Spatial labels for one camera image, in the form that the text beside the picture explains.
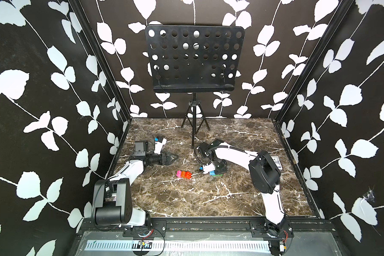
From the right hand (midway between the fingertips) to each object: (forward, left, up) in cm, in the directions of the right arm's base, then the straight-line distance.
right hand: (220, 166), depth 92 cm
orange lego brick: (-6, +22, 0) cm, 22 cm away
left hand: (+3, +27, +9) cm, 29 cm away
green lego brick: (-9, +3, +7) cm, 12 cm away
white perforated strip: (-38, +21, -3) cm, 44 cm away
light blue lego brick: (-8, +6, +7) cm, 11 cm away
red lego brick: (-6, +19, 0) cm, 20 cm away
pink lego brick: (-6, +24, 0) cm, 25 cm away
